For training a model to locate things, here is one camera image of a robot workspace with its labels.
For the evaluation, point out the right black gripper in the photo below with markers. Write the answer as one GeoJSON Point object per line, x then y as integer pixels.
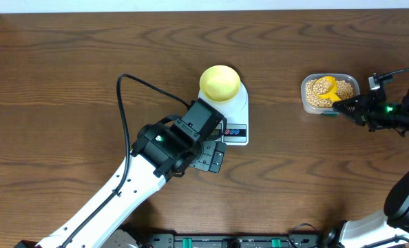
{"type": "Point", "coordinates": [361, 114]}

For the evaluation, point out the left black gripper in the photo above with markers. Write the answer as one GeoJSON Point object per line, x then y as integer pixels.
{"type": "Point", "coordinates": [207, 160]}

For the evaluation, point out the yellow plastic scoop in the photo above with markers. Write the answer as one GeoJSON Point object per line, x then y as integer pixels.
{"type": "Point", "coordinates": [326, 88]}

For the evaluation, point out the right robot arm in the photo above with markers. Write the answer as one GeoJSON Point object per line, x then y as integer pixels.
{"type": "Point", "coordinates": [390, 226]}

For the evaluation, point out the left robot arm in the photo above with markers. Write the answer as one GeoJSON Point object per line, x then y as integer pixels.
{"type": "Point", "coordinates": [297, 167]}

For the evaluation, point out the white digital kitchen scale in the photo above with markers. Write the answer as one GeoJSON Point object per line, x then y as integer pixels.
{"type": "Point", "coordinates": [236, 112]}

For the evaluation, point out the yellow plastic bowl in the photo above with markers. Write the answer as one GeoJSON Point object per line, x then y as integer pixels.
{"type": "Point", "coordinates": [220, 83]}

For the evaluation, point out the green tape strip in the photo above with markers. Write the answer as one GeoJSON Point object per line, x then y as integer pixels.
{"type": "Point", "coordinates": [330, 115]}

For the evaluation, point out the clear plastic container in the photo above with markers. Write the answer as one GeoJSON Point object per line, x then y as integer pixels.
{"type": "Point", "coordinates": [315, 110]}

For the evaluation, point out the soybeans in container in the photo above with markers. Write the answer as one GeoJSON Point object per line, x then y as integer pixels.
{"type": "Point", "coordinates": [345, 91]}

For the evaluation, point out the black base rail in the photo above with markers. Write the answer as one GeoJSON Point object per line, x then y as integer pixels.
{"type": "Point", "coordinates": [300, 236]}

